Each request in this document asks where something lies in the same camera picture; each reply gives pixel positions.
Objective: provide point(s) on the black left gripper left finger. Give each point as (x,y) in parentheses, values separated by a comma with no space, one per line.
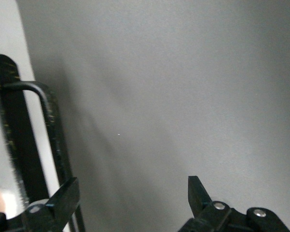
(60,200)

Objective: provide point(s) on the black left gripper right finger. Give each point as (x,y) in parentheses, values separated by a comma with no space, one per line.
(207,207)

